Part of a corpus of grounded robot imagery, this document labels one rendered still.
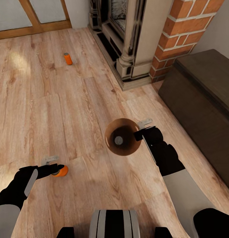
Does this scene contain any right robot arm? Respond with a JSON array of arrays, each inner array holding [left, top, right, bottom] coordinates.
[[133, 118, 229, 238]]

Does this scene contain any can of soda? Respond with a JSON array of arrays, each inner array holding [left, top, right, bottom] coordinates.
[[64, 53, 73, 65], [114, 135, 124, 145], [52, 166, 68, 177]]

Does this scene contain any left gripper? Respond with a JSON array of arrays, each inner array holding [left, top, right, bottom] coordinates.
[[41, 164, 65, 177]]

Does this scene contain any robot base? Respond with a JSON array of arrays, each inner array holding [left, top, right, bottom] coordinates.
[[57, 227, 172, 238]]

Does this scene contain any trash can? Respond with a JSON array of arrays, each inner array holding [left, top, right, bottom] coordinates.
[[104, 118, 142, 156]]

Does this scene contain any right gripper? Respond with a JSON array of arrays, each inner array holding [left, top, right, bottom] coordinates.
[[133, 129, 143, 141]]

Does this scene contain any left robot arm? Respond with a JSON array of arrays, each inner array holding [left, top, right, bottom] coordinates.
[[0, 156, 65, 238]]

